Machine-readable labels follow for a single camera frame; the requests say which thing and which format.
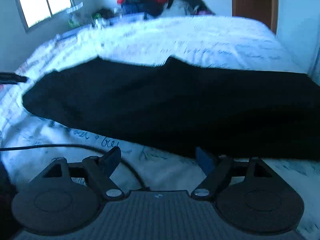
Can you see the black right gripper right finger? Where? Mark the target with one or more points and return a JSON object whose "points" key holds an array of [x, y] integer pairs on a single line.
{"points": [[248, 195]]}

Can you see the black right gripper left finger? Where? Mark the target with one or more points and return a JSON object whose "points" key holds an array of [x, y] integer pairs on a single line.
{"points": [[65, 197]]}

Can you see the black pants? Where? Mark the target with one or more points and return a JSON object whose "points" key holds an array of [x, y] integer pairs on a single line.
{"points": [[177, 107]]}

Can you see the white bedspread with script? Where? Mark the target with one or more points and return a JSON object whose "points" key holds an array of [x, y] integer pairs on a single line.
{"points": [[206, 41]]}

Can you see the brown wooden door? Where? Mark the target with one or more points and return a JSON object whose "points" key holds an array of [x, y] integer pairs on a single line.
{"points": [[265, 11]]}

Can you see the pile of clothes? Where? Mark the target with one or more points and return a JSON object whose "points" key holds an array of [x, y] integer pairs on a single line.
{"points": [[109, 9]]}

